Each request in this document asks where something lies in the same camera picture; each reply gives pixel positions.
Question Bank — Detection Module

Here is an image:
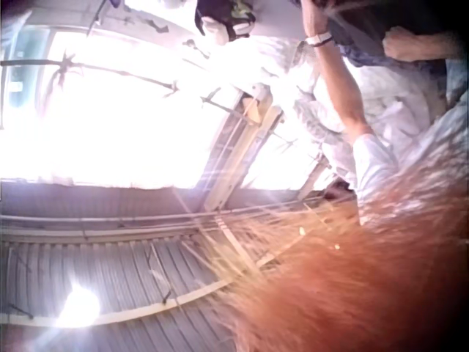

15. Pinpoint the person's left hand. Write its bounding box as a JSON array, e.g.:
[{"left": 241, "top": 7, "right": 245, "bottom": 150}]
[{"left": 300, "top": 0, "right": 330, "bottom": 39}]

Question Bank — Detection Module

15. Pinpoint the person's right hand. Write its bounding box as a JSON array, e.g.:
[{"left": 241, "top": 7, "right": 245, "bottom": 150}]
[{"left": 382, "top": 26, "right": 436, "bottom": 60}]

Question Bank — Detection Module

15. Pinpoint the dark garment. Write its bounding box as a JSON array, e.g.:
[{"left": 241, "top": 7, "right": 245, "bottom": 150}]
[{"left": 327, "top": 0, "right": 469, "bottom": 42}]

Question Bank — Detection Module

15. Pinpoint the blue cloth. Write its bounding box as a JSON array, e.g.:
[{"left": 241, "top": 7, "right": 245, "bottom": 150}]
[{"left": 339, "top": 43, "right": 446, "bottom": 69}]

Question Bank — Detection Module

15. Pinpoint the white wrist band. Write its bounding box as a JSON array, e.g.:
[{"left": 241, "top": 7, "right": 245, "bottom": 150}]
[{"left": 305, "top": 32, "right": 333, "bottom": 48}]

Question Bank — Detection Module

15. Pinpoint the pale wooden beam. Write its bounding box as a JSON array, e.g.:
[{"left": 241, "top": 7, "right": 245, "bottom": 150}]
[{"left": 203, "top": 86, "right": 285, "bottom": 212}]

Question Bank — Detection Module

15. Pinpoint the pale curved roof batten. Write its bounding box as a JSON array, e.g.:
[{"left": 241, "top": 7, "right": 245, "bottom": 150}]
[{"left": 7, "top": 256, "right": 265, "bottom": 328}]

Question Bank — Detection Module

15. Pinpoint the bright ceiling lamp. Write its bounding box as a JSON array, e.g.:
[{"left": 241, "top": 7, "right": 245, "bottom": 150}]
[{"left": 54, "top": 282, "right": 102, "bottom": 329}]

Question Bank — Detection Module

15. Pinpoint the pale roof rail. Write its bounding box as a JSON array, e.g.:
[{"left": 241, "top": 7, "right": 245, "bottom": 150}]
[{"left": 0, "top": 205, "right": 352, "bottom": 238}]

